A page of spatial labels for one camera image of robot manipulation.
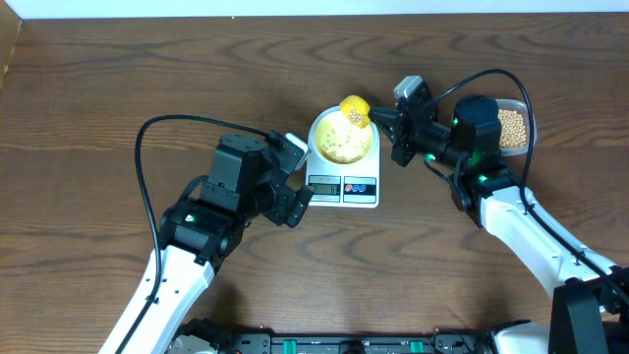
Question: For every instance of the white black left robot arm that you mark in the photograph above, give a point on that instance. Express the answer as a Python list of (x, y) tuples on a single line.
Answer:
[(247, 178)]

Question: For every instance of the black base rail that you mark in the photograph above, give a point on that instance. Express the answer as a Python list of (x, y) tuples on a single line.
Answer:
[(204, 336)]

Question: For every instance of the cardboard side panel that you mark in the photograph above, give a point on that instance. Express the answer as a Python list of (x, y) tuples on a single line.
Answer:
[(10, 28)]

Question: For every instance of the yellow measuring scoop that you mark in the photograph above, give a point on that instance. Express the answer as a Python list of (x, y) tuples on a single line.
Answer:
[(356, 110)]

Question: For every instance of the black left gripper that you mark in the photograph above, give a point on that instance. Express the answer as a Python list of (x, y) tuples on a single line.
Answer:
[(291, 205)]

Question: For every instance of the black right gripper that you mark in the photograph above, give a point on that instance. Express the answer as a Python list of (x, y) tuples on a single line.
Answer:
[(397, 129)]

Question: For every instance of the white digital kitchen scale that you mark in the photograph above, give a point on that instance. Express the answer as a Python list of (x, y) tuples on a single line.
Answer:
[(343, 185)]

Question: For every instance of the soybeans in yellow bowl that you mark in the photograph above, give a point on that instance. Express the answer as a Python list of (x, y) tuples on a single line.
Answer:
[(344, 147)]

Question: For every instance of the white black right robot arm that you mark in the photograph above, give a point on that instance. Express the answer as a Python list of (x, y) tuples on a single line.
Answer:
[(589, 293)]

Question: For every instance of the clear plastic container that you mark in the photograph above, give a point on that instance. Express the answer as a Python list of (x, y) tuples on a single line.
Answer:
[(520, 107)]

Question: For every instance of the pile of soybeans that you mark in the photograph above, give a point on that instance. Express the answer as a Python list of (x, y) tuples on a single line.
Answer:
[(513, 129)]

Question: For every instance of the yellow plastic bowl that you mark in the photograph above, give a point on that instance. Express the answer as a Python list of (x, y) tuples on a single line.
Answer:
[(338, 121)]

